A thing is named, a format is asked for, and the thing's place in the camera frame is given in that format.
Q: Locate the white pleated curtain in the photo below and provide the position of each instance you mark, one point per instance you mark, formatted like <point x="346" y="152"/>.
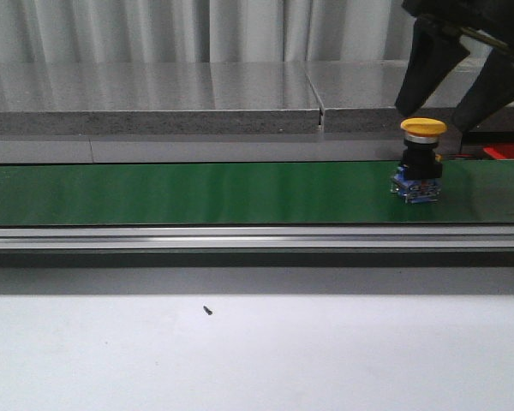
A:
<point x="203" y="31"/>

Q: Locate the green conveyor belt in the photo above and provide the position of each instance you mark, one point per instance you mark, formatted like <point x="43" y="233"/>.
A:
<point x="480" y="191"/>

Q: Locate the red plastic tray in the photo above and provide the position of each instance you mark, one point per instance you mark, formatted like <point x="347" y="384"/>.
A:
<point x="500" y="151"/>

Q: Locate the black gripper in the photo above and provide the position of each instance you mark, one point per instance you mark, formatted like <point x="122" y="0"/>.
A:
<point x="437" y="50"/>

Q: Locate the grey stone counter slab right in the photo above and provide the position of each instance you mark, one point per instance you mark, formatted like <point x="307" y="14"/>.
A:
<point x="355" y="97"/>

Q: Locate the grey stone counter slab left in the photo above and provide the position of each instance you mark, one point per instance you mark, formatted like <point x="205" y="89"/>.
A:
<point x="156" y="98"/>

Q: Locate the grey stone counter slab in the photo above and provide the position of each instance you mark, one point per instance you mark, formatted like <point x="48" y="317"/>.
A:
<point x="156" y="98"/>
<point x="355" y="97"/>

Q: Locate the aluminium conveyor frame rail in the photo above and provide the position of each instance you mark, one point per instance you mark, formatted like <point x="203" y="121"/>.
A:
<point x="361" y="259"/>

